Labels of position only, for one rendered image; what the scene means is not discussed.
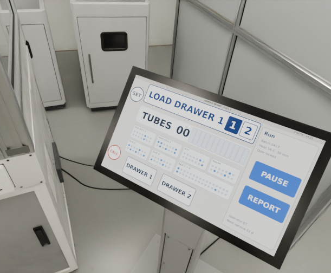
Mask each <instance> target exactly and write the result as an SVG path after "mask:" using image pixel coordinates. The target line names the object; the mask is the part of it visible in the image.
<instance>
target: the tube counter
mask: <svg viewBox="0 0 331 273"><path fill-rule="evenodd" d="M173 137H175V138H177V139H180V140H182V141H184V142H187V143H189V144H192V145H194V146H196V147H199V148H201V149H203V150H206V151H208V152H210V153H213V154H215V155H217V156H219V157H222V158H224V159H227V160H229V161H232V162H233V163H236V164H239V165H241V166H243V167H244V165H245V163H246V160H247V158H248V156H249V154H250V151H251V149H250V148H248V147H245V146H243V145H240V144H238V143H235V142H233V141H230V140H228V139H225V138H222V137H220V136H217V135H215V134H212V133H210V132H207V131H205V130H203V129H200V128H198V127H195V126H192V125H189V124H187V123H185V122H182V121H180V120H179V122H178V124H177V127H176V130H175V132H174V135H173Z"/></svg>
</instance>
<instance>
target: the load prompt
mask: <svg viewBox="0 0 331 273"><path fill-rule="evenodd" d="M143 102H145V103H147V104H149V105H152V106H155V107H158V108H160V109H163V110H165V111H168V112H170V113H173V114H175V115H178V116H181V117H183V118H186V119H188V120H191V121H193V122H196V123H198V124H201V125H203V126H206V127H208V128H212V129H214V130H216V131H219V132H221V133H224V134H227V135H229V136H231V137H234V138H237V139H239V140H242V141H245V142H247V143H250V144H252V145H253V144H254V142H255V140H256V137H257V135H258V132H259V130H260V128H261V125H262V123H260V122H257V121H254V120H251V119H248V118H245V117H243V116H240V115H237V114H234V113H231V112H228V111H226V110H223V109H220V108H217V107H215V106H212V105H208V104H207V103H203V102H200V101H198V100H195V99H192V98H190V97H187V96H184V95H181V94H178V93H175V92H172V91H170V90H167V89H164V88H161V87H158V86H155V85H153V84H149V87H148V89H147V92H146V94H145V97H144V99H143Z"/></svg>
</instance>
